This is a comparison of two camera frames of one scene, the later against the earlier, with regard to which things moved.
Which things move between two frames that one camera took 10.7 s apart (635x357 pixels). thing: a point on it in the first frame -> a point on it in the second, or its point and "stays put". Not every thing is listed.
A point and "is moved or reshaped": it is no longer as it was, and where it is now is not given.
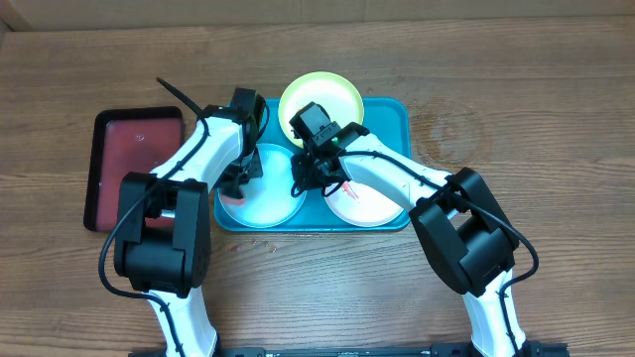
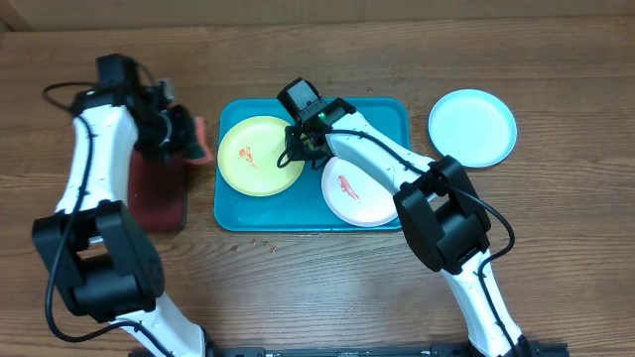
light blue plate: x=269 y=198 -> x=476 y=127
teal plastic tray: x=388 y=119 stays put
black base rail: x=436 y=350 stays put
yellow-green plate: x=333 y=92 -> x=249 y=154
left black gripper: x=252 y=172 -> x=184 y=135
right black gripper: x=300 y=169 -> x=293 y=141
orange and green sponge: x=229 y=200 is moved or reshaped
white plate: x=372 y=207 stays put
